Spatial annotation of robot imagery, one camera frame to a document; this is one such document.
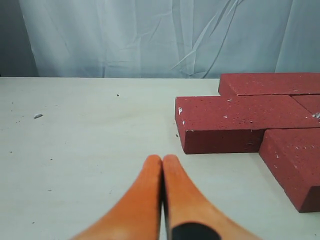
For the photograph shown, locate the blue-grey backdrop cloth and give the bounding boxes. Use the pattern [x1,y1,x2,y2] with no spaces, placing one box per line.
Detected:
[0,0,320,78]

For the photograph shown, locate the red brick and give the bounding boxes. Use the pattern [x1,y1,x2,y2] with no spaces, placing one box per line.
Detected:
[175,95,320,155]
[292,95,320,121]
[218,72,320,97]
[259,128,320,213]

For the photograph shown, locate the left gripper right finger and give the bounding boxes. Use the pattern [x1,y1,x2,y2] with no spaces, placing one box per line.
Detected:
[162,154,259,240]

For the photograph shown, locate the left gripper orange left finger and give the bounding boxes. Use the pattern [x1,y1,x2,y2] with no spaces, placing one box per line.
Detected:
[72,154,163,240]

